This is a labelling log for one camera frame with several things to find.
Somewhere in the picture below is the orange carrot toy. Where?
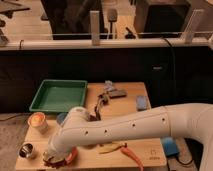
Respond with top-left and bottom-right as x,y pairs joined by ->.
120,147 -> 144,171

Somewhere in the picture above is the orange cup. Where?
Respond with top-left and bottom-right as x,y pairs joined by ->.
28,112 -> 48,134

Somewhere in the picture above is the dark brush tool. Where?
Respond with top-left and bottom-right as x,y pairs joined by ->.
94,93 -> 109,120

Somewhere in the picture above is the blue box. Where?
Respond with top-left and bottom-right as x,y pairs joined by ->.
161,137 -> 179,157

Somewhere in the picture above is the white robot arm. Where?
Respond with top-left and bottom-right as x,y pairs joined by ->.
43,103 -> 213,171

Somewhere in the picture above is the wooden board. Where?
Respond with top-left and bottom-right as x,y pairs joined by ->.
15,82 -> 167,171

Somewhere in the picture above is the blue sponge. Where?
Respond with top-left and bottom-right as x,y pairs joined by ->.
136,96 -> 147,111

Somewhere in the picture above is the small metal cup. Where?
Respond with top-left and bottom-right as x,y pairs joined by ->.
18,143 -> 36,159

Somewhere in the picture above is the green plastic tray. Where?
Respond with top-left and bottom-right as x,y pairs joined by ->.
29,79 -> 88,113

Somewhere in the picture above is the black cable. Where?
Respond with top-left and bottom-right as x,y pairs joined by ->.
161,36 -> 195,167

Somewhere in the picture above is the yellow banana toy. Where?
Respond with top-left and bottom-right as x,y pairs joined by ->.
98,142 -> 123,154

